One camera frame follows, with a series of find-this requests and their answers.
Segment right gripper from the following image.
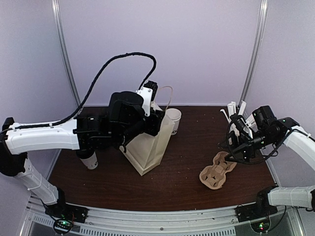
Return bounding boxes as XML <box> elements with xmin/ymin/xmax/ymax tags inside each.
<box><xmin>218</xmin><ymin>128</ymin><xmax>277</xmax><ymax>165</ymax></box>

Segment white paper cup stack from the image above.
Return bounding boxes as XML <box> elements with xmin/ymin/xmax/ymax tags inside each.
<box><xmin>166</xmin><ymin>108</ymin><xmax>182</xmax><ymax>135</ymax></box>

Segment white paper bag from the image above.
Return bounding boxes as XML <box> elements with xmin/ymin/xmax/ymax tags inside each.
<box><xmin>120</xmin><ymin>101</ymin><xmax>174</xmax><ymax>176</ymax></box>

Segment cardboard cup carrier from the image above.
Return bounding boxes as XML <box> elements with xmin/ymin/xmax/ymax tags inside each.
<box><xmin>199</xmin><ymin>151</ymin><xmax>237</xmax><ymax>190</ymax></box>

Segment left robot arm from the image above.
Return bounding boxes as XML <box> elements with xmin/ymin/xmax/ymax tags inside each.
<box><xmin>0</xmin><ymin>89</ymin><xmax>165</xmax><ymax>218</ymax></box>

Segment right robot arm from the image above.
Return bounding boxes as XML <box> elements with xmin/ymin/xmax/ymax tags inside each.
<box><xmin>224</xmin><ymin>102</ymin><xmax>315</xmax><ymax>217</ymax></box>

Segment white wrapped stirrers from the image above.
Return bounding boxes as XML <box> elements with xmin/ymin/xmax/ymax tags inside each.
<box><xmin>220</xmin><ymin>100</ymin><xmax>256</xmax><ymax>138</ymax></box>

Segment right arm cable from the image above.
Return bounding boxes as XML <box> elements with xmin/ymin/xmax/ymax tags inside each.
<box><xmin>226</xmin><ymin>118</ymin><xmax>293</xmax><ymax>165</ymax></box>

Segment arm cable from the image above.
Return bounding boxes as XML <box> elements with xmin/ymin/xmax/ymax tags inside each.
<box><xmin>4</xmin><ymin>52</ymin><xmax>158</xmax><ymax>131</ymax></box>
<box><xmin>226</xmin><ymin>118</ymin><xmax>293</xmax><ymax>165</ymax></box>

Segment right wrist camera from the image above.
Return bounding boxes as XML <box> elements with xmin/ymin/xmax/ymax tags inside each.
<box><xmin>230</xmin><ymin>114</ymin><xmax>253</xmax><ymax>138</ymax></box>

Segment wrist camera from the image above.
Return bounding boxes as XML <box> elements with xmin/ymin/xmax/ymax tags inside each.
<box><xmin>230</xmin><ymin>114</ymin><xmax>253</xmax><ymax>138</ymax></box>
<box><xmin>136</xmin><ymin>81</ymin><xmax>158</xmax><ymax>117</ymax></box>

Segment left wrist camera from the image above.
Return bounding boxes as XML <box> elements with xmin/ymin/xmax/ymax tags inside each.
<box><xmin>136</xmin><ymin>81</ymin><xmax>158</xmax><ymax>117</ymax></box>

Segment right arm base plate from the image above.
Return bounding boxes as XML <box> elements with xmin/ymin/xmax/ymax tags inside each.
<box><xmin>235</xmin><ymin>203</ymin><xmax>278</xmax><ymax>234</ymax></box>

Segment front aluminium rail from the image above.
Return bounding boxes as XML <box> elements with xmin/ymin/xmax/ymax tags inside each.
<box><xmin>21</xmin><ymin>194</ymin><xmax>303</xmax><ymax>236</ymax></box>

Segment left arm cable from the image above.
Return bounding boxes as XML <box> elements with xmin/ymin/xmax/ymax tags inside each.
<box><xmin>4</xmin><ymin>52</ymin><xmax>158</xmax><ymax>131</ymax></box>

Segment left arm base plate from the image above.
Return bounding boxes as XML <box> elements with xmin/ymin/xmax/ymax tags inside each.
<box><xmin>43</xmin><ymin>204</ymin><xmax>88</xmax><ymax>235</ymax></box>

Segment right aluminium frame post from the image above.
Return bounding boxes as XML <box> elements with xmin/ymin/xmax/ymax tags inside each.
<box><xmin>239</xmin><ymin>0</ymin><xmax>268</xmax><ymax>105</ymax></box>

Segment aluminium frame post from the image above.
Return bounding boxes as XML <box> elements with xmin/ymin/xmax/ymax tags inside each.
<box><xmin>51</xmin><ymin>0</ymin><xmax>81</xmax><ymax>107</ymax></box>
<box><xmin>239</xmin><ymin>0</ymin><xmax>268</xmax><ymax>105</ymax></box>

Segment left aluminium frame post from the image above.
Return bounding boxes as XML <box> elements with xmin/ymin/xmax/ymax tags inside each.
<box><xmin>51</xmin><ymin>0</ymin><xmax>81</xmax><ymax>107</ymax></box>

